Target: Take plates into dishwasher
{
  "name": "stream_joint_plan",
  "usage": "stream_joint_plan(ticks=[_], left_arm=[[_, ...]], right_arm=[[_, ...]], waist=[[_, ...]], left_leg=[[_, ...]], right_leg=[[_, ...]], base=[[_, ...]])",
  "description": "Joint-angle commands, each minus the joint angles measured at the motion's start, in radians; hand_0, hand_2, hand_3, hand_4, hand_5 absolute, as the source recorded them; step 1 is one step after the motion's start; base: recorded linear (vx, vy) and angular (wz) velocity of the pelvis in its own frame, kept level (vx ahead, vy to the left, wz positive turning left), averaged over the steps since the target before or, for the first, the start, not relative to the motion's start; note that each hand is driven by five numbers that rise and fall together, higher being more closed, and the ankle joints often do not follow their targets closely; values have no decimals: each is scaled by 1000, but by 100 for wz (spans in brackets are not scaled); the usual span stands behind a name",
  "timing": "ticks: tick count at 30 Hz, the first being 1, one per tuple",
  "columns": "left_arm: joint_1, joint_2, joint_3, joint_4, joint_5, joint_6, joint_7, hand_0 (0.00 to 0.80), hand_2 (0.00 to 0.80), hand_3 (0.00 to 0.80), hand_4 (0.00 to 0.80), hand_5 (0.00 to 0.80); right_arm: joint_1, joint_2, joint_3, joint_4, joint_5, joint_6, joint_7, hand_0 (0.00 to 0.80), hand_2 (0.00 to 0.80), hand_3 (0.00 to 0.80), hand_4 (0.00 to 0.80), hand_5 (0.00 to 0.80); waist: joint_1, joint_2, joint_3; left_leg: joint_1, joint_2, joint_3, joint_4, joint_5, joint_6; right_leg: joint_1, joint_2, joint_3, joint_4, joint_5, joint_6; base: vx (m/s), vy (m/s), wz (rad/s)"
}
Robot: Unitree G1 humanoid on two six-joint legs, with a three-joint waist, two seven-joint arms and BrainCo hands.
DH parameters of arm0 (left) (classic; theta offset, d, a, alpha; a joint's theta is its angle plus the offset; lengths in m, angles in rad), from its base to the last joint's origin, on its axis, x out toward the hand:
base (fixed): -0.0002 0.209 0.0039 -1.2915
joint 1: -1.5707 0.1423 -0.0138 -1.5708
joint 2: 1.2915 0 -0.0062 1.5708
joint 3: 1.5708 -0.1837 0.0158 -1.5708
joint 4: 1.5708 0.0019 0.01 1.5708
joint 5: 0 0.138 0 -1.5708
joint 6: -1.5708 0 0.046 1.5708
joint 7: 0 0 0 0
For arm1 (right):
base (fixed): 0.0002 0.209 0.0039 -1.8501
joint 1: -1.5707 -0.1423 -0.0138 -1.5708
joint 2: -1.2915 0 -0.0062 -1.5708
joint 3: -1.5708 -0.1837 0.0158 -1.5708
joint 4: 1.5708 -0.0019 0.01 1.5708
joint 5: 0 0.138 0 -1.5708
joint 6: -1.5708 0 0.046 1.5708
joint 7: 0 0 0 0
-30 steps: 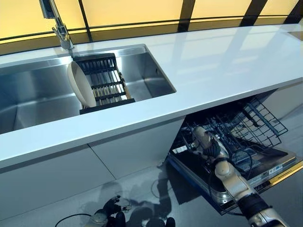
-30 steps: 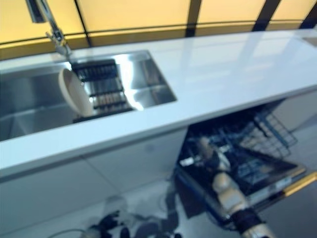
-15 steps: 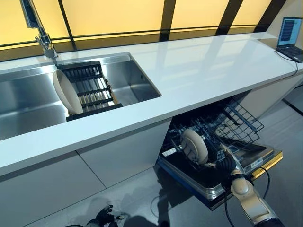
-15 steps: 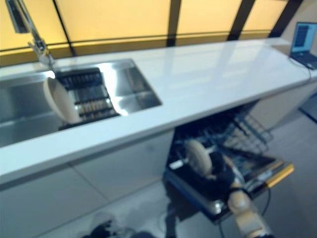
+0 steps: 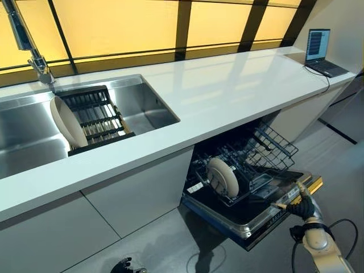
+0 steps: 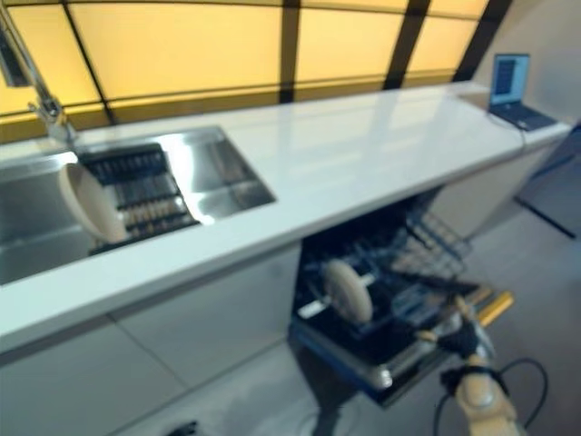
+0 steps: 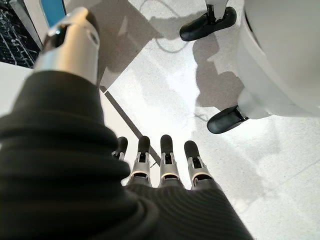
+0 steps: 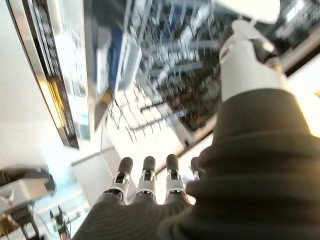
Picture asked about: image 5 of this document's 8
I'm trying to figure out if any dishwasher lower wire rack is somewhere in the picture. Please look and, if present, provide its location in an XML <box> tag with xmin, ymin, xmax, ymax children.
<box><xmin>186</xmin><ymin>150</ymin><xmax>282</xmax><ymax>208</ymax></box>

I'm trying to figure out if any stainless steel sink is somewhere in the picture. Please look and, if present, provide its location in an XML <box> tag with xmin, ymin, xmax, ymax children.
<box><xmin>0</xmin><ymin>73</ymin><xmax>181</xmax><ymax>180</ymax></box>

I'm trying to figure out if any grey laptop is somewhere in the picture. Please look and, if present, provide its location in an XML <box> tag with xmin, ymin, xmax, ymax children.
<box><xmin>304</xmin><ymin>28</ymin><xmax>349</xmax><ymax>78</ymax></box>

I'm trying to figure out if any black dish rack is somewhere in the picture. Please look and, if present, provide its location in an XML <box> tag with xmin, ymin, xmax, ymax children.
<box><xmin>53</xmin><ymin>85</ymin><xmax>136</xmax><ymax>157</ymax></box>

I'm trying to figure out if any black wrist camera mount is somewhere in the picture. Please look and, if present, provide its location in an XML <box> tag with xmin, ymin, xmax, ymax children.
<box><xmin>289</xmin><ymin>224</ymin><xmax>307</xmax><ymax>243</ymax></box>

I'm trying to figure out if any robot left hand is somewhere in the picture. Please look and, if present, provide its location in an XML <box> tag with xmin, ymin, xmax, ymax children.
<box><xmin>110</xmin><ymin>257</ymin><xmax>148</xmax><ymax>273</ymax></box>

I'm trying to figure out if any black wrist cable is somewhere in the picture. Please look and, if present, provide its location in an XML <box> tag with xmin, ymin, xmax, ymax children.
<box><xmin>291</xmin><ymin>218</ymin><xmax>359</xmax><ymax>273</ymax></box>

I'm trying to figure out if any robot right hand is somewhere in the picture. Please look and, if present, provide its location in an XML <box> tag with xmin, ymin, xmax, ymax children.
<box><xmin>270</xmin><ymin>182</ymin><xmax>316</xmax><ymax>222</ymax></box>

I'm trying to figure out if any yellow window with dark frame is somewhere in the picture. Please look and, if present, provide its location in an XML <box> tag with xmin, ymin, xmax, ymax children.
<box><xmin>0</xmin><ymin>0</ymin><xmax>311</xmax><ymax>86</ymax></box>

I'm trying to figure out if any chrome kitchen faucet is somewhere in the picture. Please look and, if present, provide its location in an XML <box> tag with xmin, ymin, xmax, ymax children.
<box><xmin>4</xmin><ymin>0</ymin><xmax>56</xmax><ymax>85</ymax></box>

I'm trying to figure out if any beige ceramic plate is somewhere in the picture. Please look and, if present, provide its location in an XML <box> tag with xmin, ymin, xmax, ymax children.
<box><xmin>50</xmin><ymin>96</ymin><xmax>88</xmax><ymax>148</ymax></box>
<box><xmin>206</xmin><ymin>158</ymin><xmax>238</xmax><ymax>198</ymax></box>

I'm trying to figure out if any black laptop cable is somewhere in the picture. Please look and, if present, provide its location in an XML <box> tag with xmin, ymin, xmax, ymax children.
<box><xmin>304</xmin><ymin>65</ymin><xmax>332</xmax><ymax>93</ymax></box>

